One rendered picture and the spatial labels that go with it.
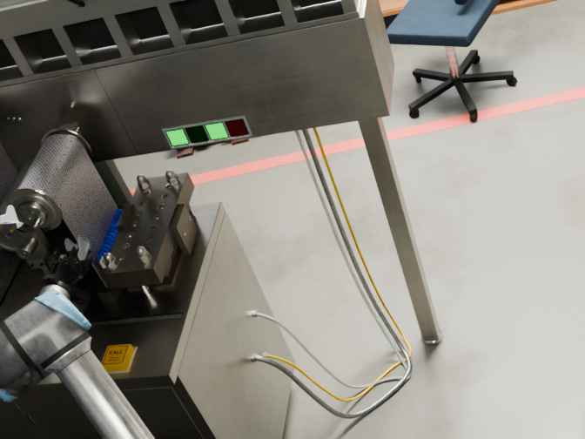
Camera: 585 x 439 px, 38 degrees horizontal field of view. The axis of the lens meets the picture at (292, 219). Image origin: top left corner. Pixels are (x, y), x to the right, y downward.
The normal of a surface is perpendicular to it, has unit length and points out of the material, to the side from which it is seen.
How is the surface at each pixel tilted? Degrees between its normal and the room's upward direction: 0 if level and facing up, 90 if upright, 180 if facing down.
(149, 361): 0
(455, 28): 0
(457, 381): 0
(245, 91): 90
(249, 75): 90
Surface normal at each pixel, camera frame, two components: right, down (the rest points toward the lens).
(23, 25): -0.14, 0.68
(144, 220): -0.29, -0.72
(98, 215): 0.95, -0.12
